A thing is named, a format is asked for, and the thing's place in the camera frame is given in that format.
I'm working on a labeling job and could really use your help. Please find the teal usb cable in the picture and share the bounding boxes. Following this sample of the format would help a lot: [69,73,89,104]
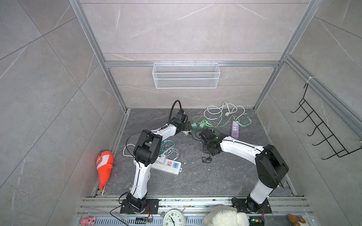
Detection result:
[159,139,176,152]

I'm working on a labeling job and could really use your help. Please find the purple power strip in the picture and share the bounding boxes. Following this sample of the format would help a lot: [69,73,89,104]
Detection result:
[231,121,239,139]

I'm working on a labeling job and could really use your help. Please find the thin white usb cable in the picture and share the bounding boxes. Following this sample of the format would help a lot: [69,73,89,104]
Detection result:
[163,145,180,160]

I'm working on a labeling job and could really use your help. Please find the white charger with label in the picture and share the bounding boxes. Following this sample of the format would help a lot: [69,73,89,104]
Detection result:
[158,154,167,165]

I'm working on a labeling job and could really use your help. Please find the white multicolour power strip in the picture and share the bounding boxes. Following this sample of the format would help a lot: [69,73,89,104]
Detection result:
[151,157,182,175]

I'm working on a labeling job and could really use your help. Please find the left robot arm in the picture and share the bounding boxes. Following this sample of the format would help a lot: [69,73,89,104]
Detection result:
[126,100,190,210]

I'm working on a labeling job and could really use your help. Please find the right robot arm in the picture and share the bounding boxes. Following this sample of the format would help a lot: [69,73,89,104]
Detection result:
[197,129,289,209]

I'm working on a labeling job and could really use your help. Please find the green charger left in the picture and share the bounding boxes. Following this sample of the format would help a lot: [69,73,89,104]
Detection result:
[191,123,198,130]

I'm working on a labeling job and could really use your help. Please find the white plush toy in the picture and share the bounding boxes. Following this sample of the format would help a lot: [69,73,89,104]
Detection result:
[203,205,249,226]

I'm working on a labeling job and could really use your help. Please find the red plush toy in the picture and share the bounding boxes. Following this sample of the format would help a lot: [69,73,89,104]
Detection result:
[96,151,114,192]

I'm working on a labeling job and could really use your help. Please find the white analog clock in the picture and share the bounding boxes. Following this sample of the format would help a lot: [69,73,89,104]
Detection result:
[163,209,186,226]

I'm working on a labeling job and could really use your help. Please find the brown plush toy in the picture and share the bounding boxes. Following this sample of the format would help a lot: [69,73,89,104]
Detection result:
[288,214,308,226]

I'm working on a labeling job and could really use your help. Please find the pink plush toy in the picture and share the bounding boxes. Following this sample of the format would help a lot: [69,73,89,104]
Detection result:
[80,216,96,226]

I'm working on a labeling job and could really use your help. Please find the green thin cable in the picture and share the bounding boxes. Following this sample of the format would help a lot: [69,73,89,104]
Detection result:
[192,112,253,128]

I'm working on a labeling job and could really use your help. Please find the white cable with plug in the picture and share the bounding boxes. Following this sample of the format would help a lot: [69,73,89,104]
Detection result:
[203,102,246,121]

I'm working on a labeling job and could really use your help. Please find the white wire mesh basket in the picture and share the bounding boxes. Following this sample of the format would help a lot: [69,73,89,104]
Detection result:
[152,63,221,89]

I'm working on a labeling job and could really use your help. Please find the white power strip cord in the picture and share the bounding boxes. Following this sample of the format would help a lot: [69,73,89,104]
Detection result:
[122,144,136,159]

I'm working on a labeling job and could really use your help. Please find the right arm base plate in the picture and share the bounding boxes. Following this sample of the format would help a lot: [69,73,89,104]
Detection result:
[231,197,272,214]

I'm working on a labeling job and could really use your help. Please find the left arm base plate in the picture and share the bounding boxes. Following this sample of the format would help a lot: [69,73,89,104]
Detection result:
[120,199,160,214]

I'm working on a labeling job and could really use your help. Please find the black wire hook rack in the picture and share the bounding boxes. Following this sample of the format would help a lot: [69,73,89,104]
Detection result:
[291,84,362,160]

